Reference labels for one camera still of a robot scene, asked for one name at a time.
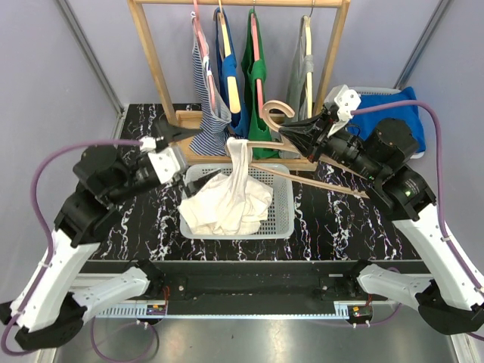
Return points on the grey tank top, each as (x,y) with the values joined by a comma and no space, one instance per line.
(296,91)

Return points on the blue white striped tank top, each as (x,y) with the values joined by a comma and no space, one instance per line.
(214,123)

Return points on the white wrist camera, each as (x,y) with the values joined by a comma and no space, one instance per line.
(167,161)
(344,100)

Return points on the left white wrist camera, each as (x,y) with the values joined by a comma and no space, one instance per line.
(167,161)

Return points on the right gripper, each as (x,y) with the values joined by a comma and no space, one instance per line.
(311,138)

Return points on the pink hanger with green top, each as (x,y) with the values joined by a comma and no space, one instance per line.
(259,94)

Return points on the blue folded cloth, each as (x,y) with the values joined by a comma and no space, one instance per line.
(393,113)

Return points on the wooden hanger with blue top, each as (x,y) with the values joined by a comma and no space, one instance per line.
(232,90)

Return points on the grey side basket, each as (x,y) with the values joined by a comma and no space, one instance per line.
(382,90)

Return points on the light wooden hanger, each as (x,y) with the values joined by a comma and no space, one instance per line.
(285,145)

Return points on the cream hanger with grey top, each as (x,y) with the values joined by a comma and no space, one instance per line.
(308,49)

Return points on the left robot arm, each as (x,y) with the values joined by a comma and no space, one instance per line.
(48,314)

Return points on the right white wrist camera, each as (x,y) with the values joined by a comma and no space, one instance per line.
(344,100)

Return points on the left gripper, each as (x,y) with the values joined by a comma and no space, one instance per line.
(172,132)

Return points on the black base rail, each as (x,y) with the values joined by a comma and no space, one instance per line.
(254,289)

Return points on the white perforated plastic basket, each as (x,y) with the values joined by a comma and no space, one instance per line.
(280,221)

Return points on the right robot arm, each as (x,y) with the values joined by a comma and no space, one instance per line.
(448,300)

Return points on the pink hanger with striped top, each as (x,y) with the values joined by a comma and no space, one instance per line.
(204,53)

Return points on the green tank top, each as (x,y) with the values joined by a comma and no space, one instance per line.
(254,68)

